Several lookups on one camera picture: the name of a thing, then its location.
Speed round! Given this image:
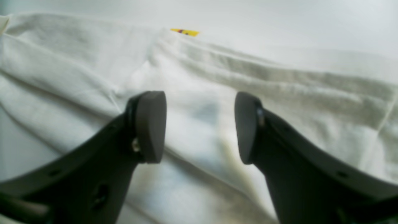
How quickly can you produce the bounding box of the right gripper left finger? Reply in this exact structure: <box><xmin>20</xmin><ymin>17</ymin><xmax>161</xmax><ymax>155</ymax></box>
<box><xmin>0</xmin><ymin>91</ymin><xmax>167</xmax><ymax>224</ymax></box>

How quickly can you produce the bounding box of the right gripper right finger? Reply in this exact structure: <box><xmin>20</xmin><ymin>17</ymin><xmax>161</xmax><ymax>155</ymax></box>
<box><xmin>234</xmin><ymin>92</ymin><xmax>398</xmax><ymax>224</ymax></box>

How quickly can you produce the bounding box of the white T-shirt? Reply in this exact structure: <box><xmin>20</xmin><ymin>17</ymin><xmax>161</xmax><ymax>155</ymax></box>
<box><xmin>1</xmin><ymin>14</ymin><xmax>397</xmax><ymax>224</ymax></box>

